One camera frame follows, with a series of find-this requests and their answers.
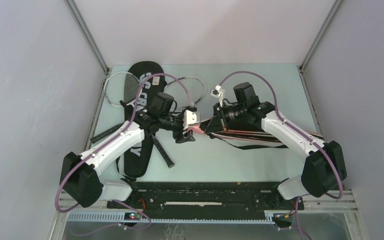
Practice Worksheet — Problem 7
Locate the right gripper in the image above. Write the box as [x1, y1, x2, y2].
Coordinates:
[205, 101, 247, 133]

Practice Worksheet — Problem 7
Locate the pink sport racket bag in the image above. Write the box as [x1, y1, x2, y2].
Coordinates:
[191, 117, 324, 150]

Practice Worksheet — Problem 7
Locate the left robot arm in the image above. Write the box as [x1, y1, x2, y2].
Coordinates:
[55, 92, 199, 208]

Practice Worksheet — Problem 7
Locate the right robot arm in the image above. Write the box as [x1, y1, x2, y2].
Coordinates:
[204, 82, 347, 209]

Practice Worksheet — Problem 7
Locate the white racket under pink bag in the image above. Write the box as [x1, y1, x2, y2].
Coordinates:
[90, 76, 207, 144]

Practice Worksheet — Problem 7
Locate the black racket bag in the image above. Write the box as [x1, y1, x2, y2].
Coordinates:
[115, 61, 167, 179]

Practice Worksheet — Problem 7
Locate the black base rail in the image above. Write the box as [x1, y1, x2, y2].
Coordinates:
[125, 181, 304, 221]

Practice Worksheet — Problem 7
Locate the right aluminium frame post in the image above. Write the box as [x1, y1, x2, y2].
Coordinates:
[299, 0, 345, 71]

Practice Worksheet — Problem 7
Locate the aluminium frame post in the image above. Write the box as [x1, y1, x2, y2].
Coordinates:
[299, 0, 345, 71]
[64, 0, 110, 150]

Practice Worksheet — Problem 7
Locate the left aluminium frame post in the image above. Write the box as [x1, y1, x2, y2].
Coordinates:
[64, 0, 110, 150]

